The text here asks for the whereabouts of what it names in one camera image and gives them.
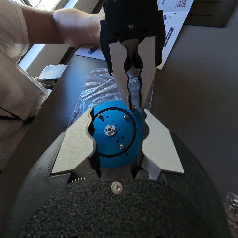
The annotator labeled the assembly guide sheet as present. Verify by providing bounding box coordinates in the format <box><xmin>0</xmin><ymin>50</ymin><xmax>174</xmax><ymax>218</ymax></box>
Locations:
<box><xmin>74</xmin><ymin>0</ymin><xmax>194</xmax><ymax>69</ymax></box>

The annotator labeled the black perforated metal plate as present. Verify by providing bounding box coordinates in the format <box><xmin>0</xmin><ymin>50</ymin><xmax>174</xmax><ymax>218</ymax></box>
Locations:
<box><xmin>185</xmin><ymin>0</ymin><xmax>231</xmax><ymax>28</ymax></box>

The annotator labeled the person's left hand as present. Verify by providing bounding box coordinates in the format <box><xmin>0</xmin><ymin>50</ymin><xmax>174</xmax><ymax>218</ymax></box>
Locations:
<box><xmin>53</xmin><ymin>8</ymin><xmax>105</xmax><ymax>48</ymax></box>

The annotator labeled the grey desk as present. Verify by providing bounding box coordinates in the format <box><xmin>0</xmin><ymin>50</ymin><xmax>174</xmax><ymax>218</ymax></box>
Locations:
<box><xmin>0</xmin><ymin>24</ymin><xmax>238</xmax><ymax>205</ymax></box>

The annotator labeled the teal metal ring plate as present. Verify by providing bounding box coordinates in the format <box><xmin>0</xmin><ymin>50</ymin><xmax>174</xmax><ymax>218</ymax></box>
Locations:
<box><xmin>91</xmin><ymin>100</ymin><xmax>145</xmax><ymax>169</ymax></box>

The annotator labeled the person's left forearm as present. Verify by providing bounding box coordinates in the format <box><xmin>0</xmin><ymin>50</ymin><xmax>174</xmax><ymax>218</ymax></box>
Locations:
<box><xmin>19</xmin><ymin>4</ymin><xmax>56</xmax><ymax>45</ymax></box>

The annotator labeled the clear plastic bag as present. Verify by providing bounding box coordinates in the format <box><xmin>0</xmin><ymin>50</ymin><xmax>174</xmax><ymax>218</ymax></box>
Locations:
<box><xmin>68</xmin><ymin>68</ymin><xmax>155</xmax><ymax>179</ymax></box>

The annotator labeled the black lanyard strap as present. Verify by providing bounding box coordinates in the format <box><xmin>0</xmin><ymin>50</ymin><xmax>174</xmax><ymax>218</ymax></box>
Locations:
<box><xmin>0</xmin><ymin>106</ymin><xmax>25</xmax><ymax>122</ymax></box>

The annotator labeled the blue turntable bearing assembly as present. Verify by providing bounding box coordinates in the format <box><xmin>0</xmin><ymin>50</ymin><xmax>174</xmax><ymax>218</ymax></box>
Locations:
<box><xmin>92</xmin><ymin>109</ymin><xmax>137</xmax><ymax>157</ymax></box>

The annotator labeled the pile of small hardware bags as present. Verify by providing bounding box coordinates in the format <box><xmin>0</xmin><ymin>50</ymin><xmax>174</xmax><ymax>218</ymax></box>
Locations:
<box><xmin>226</xmin><ymin>192</ymin><xmax>238</xmax><ymax>231</ymax></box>

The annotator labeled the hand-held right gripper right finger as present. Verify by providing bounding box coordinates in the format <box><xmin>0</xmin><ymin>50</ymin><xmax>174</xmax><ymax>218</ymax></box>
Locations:
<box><xmin>130</xmin><ymin>108</ymin><xmax>185</xmax><ymax>181</ymax></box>

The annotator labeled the white mesh chair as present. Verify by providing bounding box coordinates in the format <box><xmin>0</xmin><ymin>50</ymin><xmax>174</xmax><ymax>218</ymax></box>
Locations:
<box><xmin>38</xmin><ymin>64</ymin><xmax>68</xmax><ymax>80</ymax></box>

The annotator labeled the large glass window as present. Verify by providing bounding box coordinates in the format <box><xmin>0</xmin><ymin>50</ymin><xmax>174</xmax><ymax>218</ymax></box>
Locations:
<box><xmin>18</xmin><ymin>0</ymin><xmax>80</xmax><ymax>10</ymax></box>

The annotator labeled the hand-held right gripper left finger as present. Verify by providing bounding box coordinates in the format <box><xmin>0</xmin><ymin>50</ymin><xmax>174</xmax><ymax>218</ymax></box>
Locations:
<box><xmin>51</xmin><ymin>107</ymin><xmax>102</xmax><ymax>180</ymax></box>

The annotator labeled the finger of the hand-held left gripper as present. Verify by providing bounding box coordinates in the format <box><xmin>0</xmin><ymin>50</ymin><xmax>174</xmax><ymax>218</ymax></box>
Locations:
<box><xmin>109</xmin><ymin>41</ymin><xmax>132</xmax><ymax>110</ymax></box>
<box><xmin>138</xmin><ymin>36</ymin><xmax>156</xmax><ymax>109</ymax></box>

